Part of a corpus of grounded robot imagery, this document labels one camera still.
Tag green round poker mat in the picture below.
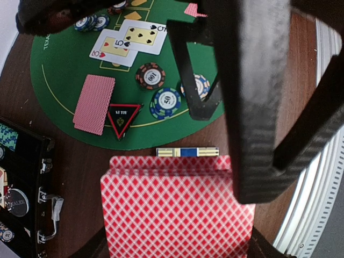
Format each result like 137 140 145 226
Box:
30 0 225 151

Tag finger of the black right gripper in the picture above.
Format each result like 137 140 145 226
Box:
212 1 343 204
166 18 222 121

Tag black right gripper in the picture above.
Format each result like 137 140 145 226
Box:
16 0 216 35

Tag boxed red card deck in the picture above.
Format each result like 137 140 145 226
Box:
0 167 8 208

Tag blue yellow card box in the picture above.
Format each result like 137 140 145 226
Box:
156 147 220 157

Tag five of spades card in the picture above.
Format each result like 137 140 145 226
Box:
113 19 167 55

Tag red triangular all-in marker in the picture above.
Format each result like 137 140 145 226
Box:
107 104 144 141

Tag three of hearts card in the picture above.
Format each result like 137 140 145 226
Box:
89 29 138 67

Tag blue beige 10 chip row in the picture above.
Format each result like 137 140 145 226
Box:
0 223 15 242

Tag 100 chip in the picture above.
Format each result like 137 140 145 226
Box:
135 62 166 90
107 0 129 15

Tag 50 chips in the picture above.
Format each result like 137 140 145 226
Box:
74 14 110 32

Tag aluminium front rail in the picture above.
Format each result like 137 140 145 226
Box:
273 18 344 258

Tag dealt card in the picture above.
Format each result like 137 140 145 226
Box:
184 3 207 18
73 74 116 135

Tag black poker chip case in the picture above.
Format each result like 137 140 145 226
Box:
1 118 64 257

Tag clear acrylic dealer button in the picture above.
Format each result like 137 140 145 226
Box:
6 188 30 217

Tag blue green 50 chip row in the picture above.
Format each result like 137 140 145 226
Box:
0 146 5 160

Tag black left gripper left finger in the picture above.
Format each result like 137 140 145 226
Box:
69 228 109 258

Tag teal blue chip row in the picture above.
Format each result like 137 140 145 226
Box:
0 124 19 151

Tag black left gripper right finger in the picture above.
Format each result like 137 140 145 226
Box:
251 228 296 258

